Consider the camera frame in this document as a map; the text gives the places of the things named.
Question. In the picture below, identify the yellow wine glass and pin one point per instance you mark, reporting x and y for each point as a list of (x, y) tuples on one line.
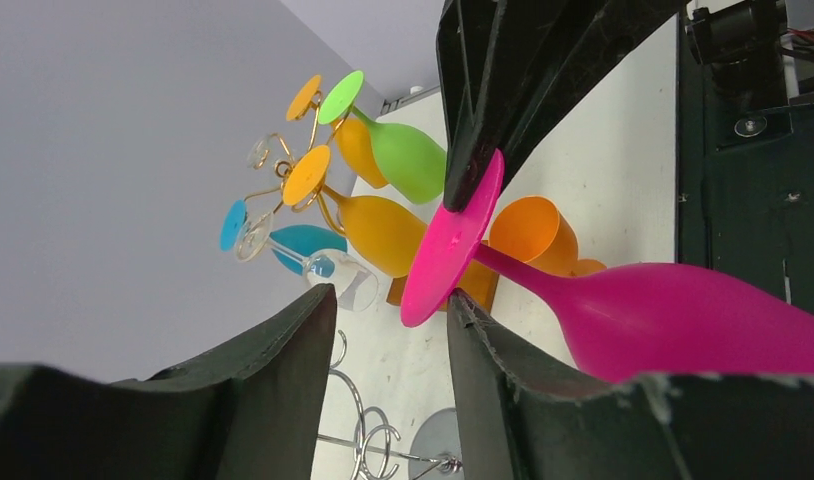
[(350, 132), (382, 231)]

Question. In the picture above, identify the blue plastic wine glass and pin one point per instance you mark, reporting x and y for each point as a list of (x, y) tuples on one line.
[(294, 245)]

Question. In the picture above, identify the clear patterned wine glass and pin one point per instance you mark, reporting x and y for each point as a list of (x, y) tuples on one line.
[(258, 156)]

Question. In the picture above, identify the green plastic wine glass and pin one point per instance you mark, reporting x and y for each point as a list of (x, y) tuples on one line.
[(410, 160)]

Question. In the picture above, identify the pink plastic wine glass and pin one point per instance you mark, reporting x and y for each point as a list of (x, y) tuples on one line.
[(656, 317)]

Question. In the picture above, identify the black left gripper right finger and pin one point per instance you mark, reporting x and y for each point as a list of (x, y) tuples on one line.
[(523, 414)]

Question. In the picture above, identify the orange plastic wine glass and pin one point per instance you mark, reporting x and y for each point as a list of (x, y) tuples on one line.
[(533, 231)]

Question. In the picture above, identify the gold wire glass rack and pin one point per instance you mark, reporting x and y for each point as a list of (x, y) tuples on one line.
[(443, 257)]

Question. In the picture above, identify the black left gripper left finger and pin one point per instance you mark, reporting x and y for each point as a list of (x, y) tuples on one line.
[(248, 408)]

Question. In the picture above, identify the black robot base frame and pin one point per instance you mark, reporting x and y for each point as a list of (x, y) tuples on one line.
[(745, 149)]

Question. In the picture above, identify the clear small wine glass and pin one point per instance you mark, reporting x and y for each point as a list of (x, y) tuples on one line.
[(355, 285)]

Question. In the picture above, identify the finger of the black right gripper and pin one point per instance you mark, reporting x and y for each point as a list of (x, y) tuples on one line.
[(512, 70)]

